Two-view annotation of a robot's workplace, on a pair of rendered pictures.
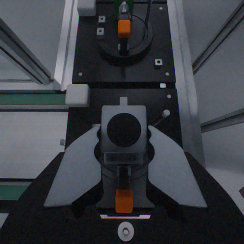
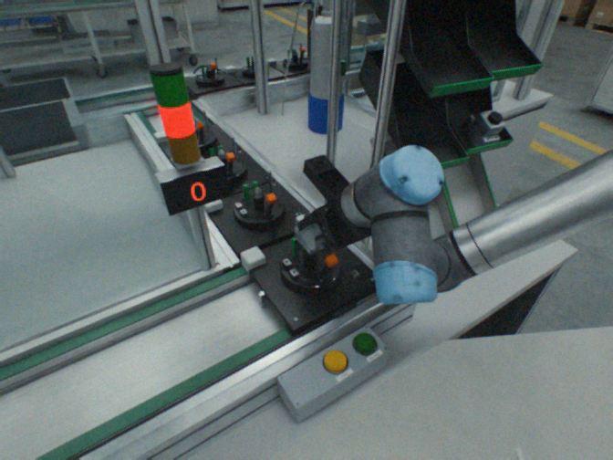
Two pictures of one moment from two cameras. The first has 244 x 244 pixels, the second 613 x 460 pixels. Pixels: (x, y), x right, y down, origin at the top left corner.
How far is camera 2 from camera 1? 0.68 m
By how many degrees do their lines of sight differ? 39
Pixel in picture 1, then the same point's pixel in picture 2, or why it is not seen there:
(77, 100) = (256, 257)
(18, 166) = (222, 352)
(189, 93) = not seen: hidden behind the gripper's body
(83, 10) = (212, 207)
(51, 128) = (233, 307)
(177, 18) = (291, 186)
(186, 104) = not seen: hidden behind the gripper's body
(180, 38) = (303, 196)
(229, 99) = not seen: hidden behind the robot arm
